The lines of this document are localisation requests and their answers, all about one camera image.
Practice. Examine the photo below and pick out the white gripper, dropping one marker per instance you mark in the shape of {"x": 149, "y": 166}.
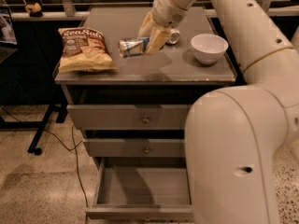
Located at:
{"x": 167, "y": 10}

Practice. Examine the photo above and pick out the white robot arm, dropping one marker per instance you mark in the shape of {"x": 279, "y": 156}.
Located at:
{"x": 231, "y": 134}

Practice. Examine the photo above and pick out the orange soda can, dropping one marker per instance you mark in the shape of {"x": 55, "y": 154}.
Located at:
{"x": 174, "y": 36}

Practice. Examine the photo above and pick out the grey drawer cabinet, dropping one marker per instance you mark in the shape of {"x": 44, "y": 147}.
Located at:
{"x": 170, "y": 77}

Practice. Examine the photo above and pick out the grey top drawer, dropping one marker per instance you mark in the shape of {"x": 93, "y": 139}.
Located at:
{"x": 128, "y": 117}

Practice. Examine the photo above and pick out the grey middle drawer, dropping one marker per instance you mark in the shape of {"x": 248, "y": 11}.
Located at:
{"x": 153, "y": 148}

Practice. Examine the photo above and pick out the grey open bottom drawer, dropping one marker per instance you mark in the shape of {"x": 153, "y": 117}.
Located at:
{"x": 148, "y": 189}

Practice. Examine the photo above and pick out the white bowl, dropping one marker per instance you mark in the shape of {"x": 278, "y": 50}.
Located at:
{"x": 208, "y": 48}

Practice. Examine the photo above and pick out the brown yellow chip bag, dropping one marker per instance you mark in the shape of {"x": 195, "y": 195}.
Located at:
{"x": 84, "y": 49}

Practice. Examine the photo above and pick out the small yellow black object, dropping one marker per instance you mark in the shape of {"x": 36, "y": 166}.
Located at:
{"x": 34, "y": 9}

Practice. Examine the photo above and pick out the black desk leg frame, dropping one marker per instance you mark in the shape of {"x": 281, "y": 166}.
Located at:
{"x": 38, "y": 126}

